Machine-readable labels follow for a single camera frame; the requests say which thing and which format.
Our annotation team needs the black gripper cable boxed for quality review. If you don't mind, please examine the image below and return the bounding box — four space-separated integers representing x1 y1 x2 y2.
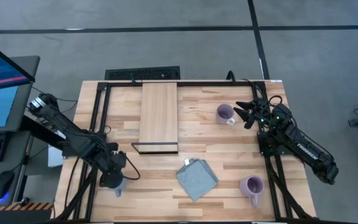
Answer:
123 154 142 181

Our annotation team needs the black aluminium table frame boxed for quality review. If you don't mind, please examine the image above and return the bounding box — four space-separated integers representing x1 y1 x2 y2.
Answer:
53 79 318 223

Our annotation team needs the black floor vent grate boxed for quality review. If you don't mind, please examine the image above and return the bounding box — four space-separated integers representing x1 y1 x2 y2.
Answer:
104 65 181 81

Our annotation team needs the wooden shelf with black frame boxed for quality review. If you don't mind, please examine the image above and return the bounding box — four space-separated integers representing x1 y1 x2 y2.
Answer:
131 82 179 154

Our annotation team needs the blue-grey mug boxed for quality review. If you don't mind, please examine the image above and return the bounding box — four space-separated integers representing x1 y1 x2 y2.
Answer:
112 176 127 198

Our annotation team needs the black computer mouse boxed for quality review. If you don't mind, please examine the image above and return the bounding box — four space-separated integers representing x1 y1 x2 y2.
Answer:
0 170 16 202

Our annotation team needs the white box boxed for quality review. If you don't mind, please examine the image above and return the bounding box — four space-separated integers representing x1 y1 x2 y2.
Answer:
47 144 65 168

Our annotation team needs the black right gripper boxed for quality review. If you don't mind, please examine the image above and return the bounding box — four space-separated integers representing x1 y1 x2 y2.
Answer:
233 98 291 131

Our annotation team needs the grey folded waffle cloth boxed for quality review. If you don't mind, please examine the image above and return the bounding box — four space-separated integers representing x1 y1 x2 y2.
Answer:
175 157 219 202

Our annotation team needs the pink striped mug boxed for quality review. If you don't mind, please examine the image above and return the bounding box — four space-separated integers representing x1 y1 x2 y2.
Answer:
215 103 237 126

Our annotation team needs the pink ribbed mug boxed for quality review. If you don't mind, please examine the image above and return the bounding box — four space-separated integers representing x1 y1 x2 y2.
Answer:
239 175 265 209

